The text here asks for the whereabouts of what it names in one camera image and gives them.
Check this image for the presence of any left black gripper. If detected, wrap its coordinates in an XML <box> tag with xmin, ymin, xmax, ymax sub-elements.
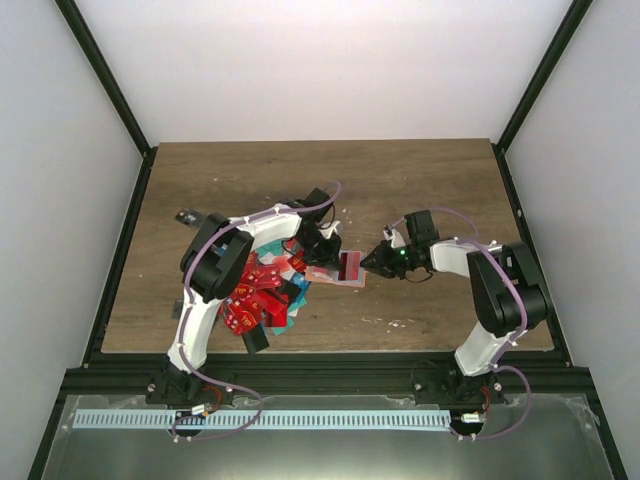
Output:
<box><xmin>294</xmin><ymin>228</ymin><xmax>341</xmax><ymax>271</ymax></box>

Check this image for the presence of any pink leather card holder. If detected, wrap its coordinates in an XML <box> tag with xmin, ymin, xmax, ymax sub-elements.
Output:
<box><xmin>305</xmin><ymin>250</ymin><xmax>366</xmax><ymax>288</ymax></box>

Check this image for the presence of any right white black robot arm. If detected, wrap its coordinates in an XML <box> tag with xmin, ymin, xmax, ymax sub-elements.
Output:
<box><xmin>360</xmin><ymin>210</ymin><xmax>554</xmax><ymax>403</ymax></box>

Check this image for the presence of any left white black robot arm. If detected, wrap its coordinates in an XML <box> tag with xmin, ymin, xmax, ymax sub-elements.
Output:
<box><xmin>164</xmin><ymin>185</ymin><xmax>342</xmax><ymax>404</ymax></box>

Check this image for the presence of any red gold logo card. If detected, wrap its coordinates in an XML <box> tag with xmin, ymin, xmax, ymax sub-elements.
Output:
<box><xmin>287</xmin><ymin>255</ymin><xmax>307</xmax><ymax>273</ymax></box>

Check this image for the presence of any blue card under pile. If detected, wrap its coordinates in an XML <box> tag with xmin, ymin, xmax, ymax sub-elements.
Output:
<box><xmin>290</xmin><ymin>273</ymin><xmax>311</xmax><ymax>302</ymax></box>

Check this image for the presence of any teal card upper pile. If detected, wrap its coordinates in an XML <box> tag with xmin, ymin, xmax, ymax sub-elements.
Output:
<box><xmin>256</xmin><ymin>241</ymin><xmax>284</xmax><ymax>264</ymax></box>

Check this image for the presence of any teal card pile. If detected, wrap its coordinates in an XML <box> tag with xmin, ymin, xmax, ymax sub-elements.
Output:
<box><xmin>256</xmin><ymin>241</ymin><xmax>284</xmax><ymax>264</ymax></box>
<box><xmin>264</xmin><ymin>295</ymin><xmax>307</xmax><ymax>335</ymax></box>

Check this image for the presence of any red card left pile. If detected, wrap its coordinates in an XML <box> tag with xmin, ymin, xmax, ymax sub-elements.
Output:
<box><xmin>224</xmin><ymin>252</ymin><xmax>288</xmax><ymax>323</ymax></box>

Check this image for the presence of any teal card front pile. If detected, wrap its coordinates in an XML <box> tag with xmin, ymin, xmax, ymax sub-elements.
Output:
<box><xmin>264</xmin><ymin>295</ymin><xmax>307</xmax><ymax>335</ymax></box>

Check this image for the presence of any red VIP card front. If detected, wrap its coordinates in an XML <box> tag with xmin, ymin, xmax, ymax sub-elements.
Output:
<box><xmin>223</xmin><ymin>301</ymin><xmax>259</xmax><ymax>335</ymax></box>

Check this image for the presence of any black card at front edge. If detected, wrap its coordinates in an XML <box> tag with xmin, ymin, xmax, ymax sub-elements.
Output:
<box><xmin>241</xmin><ymin>324</ymin><xmax>270</xmax><ymax>355</ymax></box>

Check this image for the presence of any black VIP card far left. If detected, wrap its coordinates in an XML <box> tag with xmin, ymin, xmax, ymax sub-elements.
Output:
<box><xmin>174</xmin><ymin>208</ymin><xmax>205</xmax><ymax>229</ymax></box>

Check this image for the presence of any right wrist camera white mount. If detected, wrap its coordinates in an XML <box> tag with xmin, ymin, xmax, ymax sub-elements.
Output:
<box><xmin>383</xmin><ymin>225</ymin><xmax>406</xmax><ymax>249</ymax></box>

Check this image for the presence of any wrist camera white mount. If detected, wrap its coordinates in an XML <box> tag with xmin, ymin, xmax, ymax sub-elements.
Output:
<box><xmin>383</xmin><ymin>225</ymin><xmax>406</xmax><ymax>249</ymax></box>
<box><xmin>321</xmin><ymin>221</ymin><xmax>343</xmax><ymax>242</ymax></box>

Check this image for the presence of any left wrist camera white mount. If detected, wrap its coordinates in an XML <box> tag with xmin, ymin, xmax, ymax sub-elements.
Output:
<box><xmin>321</xmin><ymin>221</ymin><xmax>343</xmax><ymax>242</ymax></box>

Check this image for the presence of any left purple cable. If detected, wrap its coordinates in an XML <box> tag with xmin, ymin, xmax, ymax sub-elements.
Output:
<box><xmin>169</xmin><ymin>180</ymin><xmax>344</xmax><ymax>443</ymax></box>

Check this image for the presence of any purple cable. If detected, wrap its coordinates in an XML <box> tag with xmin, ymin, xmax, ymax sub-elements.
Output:
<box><xmin>392</xmin><ymin>206</ymin><xmax>532</xmax><ymax>443</ymax></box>
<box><xmin>169</xmin><ymin>180</ymin><xmax>344</xmax><ymax>443</ymax></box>

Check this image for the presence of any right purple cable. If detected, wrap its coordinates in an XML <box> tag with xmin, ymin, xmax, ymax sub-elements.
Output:
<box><xmin>392</xmin><ymin>206</ymin><xmax>532</xmax><ymax>443</ymax></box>

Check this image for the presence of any black aluminium frame rail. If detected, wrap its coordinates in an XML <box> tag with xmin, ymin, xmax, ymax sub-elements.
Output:
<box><xmin>60</xmin><ymin>351</ymin><xmax>595</xmax><ymax>395</ymax></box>

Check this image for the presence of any light blue slotted cable duct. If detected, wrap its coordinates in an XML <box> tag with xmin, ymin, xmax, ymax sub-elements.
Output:
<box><xmin>72</xmin><ymin>409</ymin><xmax>451</xmax><ymax>431</ymax></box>

